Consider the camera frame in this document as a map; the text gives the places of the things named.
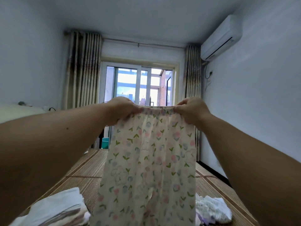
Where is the person's right hand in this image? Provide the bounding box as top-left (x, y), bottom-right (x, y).
top-left (174, 97), bottom-right (211, 127)

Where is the person's left hand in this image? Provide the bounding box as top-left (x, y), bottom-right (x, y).
top-left (106, 97), bottom-right (143, 126)

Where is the bamboo bed mat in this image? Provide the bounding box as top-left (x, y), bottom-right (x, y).
top-left (19, 148), bottom-right (259, 226)

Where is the white floral print garment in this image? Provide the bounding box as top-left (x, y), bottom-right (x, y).
top-left (89, 106), bottom-right (198, 226)

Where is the small floral white garment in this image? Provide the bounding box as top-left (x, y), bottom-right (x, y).
top-left (195, 193), bottom-right (233, 226)

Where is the pale grey garment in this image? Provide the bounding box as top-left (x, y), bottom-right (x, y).
top-left (9, 187), bottom-right (91, 226)

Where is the person's left forearm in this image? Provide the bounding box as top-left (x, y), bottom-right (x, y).
top-left (0, 103), bottom-right (116, 226)

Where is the person's right forearm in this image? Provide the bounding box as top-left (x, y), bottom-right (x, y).
top-left (198, 115), bottom-right (301, 226)

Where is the sliding glass balcony door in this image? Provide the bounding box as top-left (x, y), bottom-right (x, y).
top-left (100, 63), bottom-right (178, 107)

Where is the beige patterned curtain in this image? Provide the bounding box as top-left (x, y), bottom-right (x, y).
top-left (183, 44), bottom-right (203, 162)
top-left (63, 30), bottom-right (103, 111)

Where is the curtain rod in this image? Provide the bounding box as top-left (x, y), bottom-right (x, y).
top-left (103, 37), bottom-right (186, 49)

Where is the white air conditioner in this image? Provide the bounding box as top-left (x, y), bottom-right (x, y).
top-left (200, 15), bottom-right (243, 62)

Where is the cream padded headboard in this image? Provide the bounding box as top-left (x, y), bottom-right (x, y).
top-left (0, 103), bottom-right (48, 124)

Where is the air conditioner cable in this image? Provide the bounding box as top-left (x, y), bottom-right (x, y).
top-left (203, 61), bottom-right (214, 92)

